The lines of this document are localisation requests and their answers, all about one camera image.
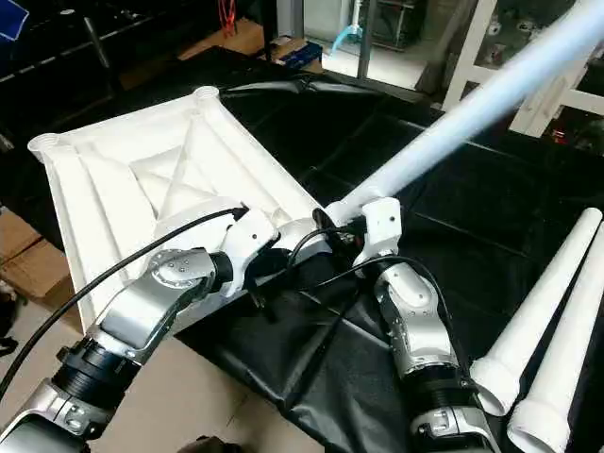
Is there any white plastic table leg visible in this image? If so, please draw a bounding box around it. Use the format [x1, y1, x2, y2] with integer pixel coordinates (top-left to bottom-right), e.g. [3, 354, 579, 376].
[324, 0, 604, 233]
[506, 223, 604, 453]
[469, 208, 603, 417]

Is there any white plastic table top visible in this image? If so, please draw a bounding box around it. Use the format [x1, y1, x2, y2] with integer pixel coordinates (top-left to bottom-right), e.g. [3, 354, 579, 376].
[26, 86, 356, 333]

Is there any black work mat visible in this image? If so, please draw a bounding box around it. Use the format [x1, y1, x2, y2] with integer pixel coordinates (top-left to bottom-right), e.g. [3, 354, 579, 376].
[0, 47, 604, 453]

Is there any small blue box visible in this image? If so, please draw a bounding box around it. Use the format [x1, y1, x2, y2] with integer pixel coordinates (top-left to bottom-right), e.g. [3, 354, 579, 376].
[272, 38, 325, 70]

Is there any light blue hanger hook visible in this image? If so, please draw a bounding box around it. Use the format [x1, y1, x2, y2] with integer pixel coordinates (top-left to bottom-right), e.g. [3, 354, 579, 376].
[329, 0, 365, 54]

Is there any cardboard box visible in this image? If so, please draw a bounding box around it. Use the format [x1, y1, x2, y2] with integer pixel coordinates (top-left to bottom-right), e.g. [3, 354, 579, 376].
[177, 17, 267, 61]

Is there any white drawer cabinet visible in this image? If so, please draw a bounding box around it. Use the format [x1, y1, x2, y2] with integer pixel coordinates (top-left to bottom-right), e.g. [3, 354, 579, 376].
[441, 0, 604, 139]

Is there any blue bag on shelf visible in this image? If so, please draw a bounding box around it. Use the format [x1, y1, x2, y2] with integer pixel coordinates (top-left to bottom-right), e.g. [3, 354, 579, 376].
[0, 0, 30, 42]

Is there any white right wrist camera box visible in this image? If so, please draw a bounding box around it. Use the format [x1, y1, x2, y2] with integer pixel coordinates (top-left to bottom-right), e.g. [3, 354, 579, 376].
[351, 197, 403, 271]

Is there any red cable bundle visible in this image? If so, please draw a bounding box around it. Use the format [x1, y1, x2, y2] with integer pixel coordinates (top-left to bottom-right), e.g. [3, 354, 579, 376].
[218, 0, 238, 39]

